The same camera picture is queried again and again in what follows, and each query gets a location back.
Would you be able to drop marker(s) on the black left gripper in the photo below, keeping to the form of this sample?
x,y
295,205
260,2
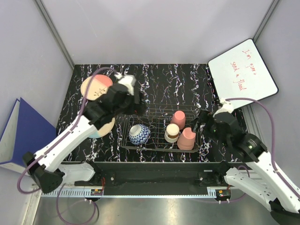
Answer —
x,y
138,109

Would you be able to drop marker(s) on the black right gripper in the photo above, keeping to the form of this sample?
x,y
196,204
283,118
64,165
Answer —
x,y
204,116

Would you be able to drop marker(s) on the pink and cream plate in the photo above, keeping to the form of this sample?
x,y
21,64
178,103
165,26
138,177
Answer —
x,y
98,86

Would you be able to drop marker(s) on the blue and cream plate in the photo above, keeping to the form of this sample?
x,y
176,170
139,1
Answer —
x,y
103,131

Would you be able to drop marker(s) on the pink cup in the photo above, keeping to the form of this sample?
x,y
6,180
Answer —
x,y
179,119
187,139

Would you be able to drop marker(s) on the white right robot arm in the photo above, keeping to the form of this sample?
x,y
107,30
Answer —
x,y
280,198

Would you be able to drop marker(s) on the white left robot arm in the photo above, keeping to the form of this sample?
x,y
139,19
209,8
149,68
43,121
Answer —
x,y
45,166

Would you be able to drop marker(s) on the blue patterned bowl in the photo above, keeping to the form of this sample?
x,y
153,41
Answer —
x,y
139,134

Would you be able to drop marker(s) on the cream and brown cup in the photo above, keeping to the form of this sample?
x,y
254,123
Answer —
x,y
172,133

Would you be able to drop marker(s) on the whiteboard with red writing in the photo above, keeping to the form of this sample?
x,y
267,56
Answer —
x,y
241,72

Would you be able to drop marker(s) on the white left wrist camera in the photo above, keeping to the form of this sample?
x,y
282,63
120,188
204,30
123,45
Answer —
x,y
126,80

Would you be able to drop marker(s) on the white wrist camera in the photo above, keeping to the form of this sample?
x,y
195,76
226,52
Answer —
x,y
126,80
226,107

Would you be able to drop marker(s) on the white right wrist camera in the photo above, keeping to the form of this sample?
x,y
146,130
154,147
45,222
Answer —
x,y
226,107

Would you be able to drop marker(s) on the black wire dish rack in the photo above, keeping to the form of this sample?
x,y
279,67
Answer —
x,y
156,118

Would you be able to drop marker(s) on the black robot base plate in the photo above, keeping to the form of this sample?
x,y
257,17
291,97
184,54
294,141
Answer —
x,y
153,178

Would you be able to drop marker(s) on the blue ring binder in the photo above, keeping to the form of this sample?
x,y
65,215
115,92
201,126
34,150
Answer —
x,y
25,130

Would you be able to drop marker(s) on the aluminium frame rail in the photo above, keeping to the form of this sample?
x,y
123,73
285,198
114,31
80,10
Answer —
x,y
51,26

